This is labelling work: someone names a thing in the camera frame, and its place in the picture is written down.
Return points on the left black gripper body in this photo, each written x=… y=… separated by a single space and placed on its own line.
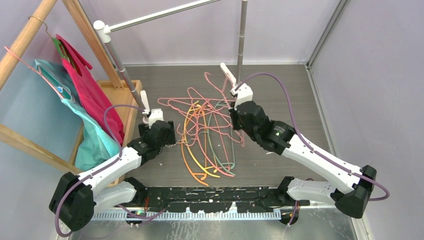
x=144 y=129

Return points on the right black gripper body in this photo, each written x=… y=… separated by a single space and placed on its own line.
x=253 y=135

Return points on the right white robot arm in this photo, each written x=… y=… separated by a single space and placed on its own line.
x=346 y=186

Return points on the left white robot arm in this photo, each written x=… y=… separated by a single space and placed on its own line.
x=78 y=197

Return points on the orange plastic hanger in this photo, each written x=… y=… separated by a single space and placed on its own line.
x=198 y=176

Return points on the yellow plastic hanger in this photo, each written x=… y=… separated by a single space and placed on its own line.
x=192 y=141

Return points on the wooden clothes rack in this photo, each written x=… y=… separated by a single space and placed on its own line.
x=29 y=148

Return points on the teal t-shirt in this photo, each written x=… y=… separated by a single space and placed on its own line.
x=97 y=146

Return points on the red t-shirt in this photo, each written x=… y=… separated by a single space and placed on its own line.
x=92 y=98

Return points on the silver metal clothes rack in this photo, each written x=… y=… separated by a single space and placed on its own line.
x=170 y=54

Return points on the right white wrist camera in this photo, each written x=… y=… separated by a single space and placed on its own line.
x=241 y=95

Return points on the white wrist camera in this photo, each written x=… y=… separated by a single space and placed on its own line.
x=241 y=95
x=155 y=115

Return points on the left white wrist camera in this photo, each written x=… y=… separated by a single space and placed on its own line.
x=155 y=115

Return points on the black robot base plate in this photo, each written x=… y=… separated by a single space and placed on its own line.
x=214 y=204

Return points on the pink wire hanger with shirt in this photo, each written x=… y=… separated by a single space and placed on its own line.
x=36 y=71

